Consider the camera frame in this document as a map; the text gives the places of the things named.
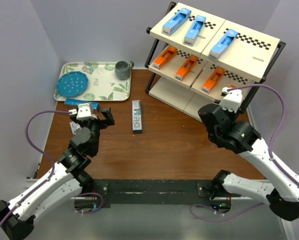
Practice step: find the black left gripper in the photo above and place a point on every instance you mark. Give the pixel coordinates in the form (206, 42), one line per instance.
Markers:
(108, 118)

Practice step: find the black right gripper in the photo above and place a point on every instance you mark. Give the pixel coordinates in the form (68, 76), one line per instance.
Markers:
(230, 113)

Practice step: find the blue silver R&O toothpaste box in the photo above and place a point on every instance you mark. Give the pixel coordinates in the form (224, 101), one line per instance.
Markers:
(76, 102)

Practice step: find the orange Curaprox box flap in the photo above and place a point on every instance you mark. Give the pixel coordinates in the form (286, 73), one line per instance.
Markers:
(213, 79)

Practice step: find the light blue Curaprox box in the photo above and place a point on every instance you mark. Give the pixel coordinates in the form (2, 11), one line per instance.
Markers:
(194, 30)
(176, 21)
(222, 45)

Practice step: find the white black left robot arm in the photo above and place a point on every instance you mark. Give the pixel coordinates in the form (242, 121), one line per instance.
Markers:
(65, 179)

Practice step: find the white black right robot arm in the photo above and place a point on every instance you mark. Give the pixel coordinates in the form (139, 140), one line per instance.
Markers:
(280, 192)

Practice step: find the cream three tier shelf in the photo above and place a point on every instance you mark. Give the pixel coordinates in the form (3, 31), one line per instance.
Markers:
(247, 61)

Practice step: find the leaf patterned serving tray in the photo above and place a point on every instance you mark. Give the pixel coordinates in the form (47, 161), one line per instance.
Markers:
(103, 84)

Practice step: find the teal dotted plate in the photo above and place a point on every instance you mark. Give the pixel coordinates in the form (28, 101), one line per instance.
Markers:
(72, 84)

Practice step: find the grey ceramic mug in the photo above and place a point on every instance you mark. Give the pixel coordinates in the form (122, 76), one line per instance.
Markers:
(123, 69)

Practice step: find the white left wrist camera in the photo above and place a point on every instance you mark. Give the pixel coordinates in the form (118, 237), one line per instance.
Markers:
(83, 112)

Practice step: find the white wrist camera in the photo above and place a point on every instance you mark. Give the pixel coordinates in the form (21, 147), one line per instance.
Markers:
(83, 112)
(232, 99)

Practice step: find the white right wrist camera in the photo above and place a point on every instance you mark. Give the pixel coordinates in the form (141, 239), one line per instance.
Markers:
(232, 99)

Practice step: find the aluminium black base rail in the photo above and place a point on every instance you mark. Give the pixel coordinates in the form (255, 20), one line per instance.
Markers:
(148, 191)

